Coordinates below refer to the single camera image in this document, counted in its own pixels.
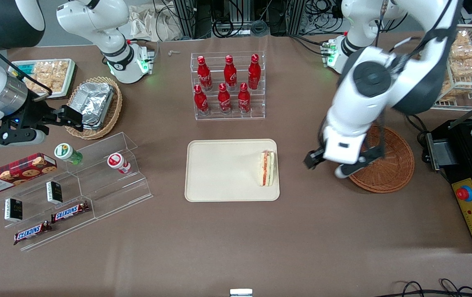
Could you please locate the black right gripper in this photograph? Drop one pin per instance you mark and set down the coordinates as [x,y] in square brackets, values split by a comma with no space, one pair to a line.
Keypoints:
[34,112]

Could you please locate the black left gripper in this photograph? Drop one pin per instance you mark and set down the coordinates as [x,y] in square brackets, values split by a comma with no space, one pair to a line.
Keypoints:
[314,158]

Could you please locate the triangular white bread sandwich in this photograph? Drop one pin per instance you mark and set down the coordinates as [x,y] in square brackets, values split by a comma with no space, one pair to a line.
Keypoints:
[266,169]

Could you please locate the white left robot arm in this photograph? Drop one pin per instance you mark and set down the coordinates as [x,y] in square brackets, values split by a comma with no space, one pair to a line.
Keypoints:
[368,103]

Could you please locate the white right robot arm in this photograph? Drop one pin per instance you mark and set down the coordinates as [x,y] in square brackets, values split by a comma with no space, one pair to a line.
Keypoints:
[108,24]

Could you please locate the white snack tray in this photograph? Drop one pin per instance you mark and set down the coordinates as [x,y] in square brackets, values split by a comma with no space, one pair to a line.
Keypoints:
[70,78]

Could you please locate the oval light wicker basket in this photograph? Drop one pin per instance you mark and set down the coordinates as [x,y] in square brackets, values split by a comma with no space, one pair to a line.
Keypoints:
[114,111]

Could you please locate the round brown wicker basket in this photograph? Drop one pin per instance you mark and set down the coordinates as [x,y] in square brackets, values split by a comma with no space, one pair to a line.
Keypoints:
[395,165]

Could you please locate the beige rectangular tray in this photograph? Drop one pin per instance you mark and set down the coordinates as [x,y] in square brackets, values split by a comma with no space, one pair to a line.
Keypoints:
[227,170]

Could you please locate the aluminium foil container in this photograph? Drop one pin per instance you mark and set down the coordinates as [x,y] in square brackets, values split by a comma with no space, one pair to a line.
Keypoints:
[93,101]

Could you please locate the green yogurt cup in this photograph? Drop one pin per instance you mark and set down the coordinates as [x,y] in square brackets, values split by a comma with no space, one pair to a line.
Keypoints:
[64,151]

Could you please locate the clear wrapped cracker pack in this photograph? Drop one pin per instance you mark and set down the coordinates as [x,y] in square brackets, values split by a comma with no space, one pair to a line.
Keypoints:
[52,74]

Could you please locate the red yogurt cup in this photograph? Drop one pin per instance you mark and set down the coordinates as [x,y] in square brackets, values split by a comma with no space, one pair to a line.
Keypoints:
[116,161]

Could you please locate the clear acrylic bottle rack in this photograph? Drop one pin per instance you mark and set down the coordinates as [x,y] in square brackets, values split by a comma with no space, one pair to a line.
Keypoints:
[260,111]

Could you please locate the small black white box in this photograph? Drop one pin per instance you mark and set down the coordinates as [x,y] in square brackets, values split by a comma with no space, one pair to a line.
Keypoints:
[13,210]
[54,192]

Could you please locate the red tartan cookie box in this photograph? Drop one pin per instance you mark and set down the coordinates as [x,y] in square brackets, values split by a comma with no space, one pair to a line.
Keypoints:
[13,175]

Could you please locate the clear acrylic stepped shelf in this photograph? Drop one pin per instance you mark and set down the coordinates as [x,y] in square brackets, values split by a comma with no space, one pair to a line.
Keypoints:
[112,194]

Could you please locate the red cola bottle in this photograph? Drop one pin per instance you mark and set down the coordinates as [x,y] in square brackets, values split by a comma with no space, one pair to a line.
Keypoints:
[230,74]
[224,101]
[244,100]
[200,102]
[204,76]
[254,73]

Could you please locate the brown snickers bar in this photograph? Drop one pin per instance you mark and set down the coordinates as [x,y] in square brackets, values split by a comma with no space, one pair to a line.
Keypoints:
[31,232]
[70,212]

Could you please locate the small beige scrap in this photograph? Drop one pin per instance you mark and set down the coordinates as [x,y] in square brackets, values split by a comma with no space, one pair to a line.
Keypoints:
[174,52]

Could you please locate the crumpled beige paper bag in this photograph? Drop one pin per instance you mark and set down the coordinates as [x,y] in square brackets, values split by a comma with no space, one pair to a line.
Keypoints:
[153,22]

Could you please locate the clear bagged fried snack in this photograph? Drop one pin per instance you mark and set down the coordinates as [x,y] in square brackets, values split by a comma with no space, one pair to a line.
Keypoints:
[448,90]
[462,38]
[467,51]
[469,68]

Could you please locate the small white block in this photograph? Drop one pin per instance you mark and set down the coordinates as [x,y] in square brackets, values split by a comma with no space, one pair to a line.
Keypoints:
[241,293]

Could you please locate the red emergency stop button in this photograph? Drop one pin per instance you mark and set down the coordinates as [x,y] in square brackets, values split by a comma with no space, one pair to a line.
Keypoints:
[464,193]

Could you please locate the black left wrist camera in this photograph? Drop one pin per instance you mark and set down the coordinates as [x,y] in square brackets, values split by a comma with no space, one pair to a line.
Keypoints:
[345,171]

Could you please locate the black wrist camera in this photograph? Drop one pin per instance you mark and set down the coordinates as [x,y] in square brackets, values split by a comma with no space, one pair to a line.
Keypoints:
[345,171]
[5,138]

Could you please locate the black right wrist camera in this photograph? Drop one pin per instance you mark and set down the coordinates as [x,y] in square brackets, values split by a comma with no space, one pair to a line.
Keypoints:
[5,138]

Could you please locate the black metal bracket box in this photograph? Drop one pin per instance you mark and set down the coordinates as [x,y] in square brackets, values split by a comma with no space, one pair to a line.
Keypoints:
[442,152]

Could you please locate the aluminium profile frame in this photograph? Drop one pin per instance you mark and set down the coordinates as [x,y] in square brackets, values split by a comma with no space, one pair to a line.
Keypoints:
[186,16]

